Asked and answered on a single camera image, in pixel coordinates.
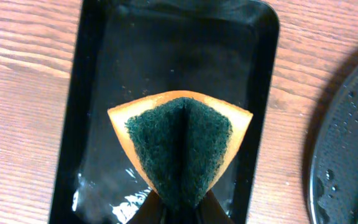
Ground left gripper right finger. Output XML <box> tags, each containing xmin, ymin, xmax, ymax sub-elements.
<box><xmin>197</xmin><ymin>190</ymin><xmax>234</xmax><ymax>224</ymax></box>

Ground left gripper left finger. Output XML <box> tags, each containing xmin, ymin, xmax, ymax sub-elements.
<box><xmin>127</xmin><ymin>190</ymin><xmax>166</xmax><ymax>224</ymax></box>

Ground green yellow sponge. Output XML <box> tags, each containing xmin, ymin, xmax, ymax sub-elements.
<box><xmin>108</xmin><ymin>90</ymin><xmax>253</xmax><ymax>211</ymax></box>

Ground round black tray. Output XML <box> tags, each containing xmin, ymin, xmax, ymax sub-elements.
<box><xmin>307</xmin><ymin>66</ymin><xmax>358</xmax><ymax>223</ymax></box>

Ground black rectangular tray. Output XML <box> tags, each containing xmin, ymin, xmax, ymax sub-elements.
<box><xmin>49</xmin><ymin>1</ymin><xmax>279</xmax><ymax>223</ymax></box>

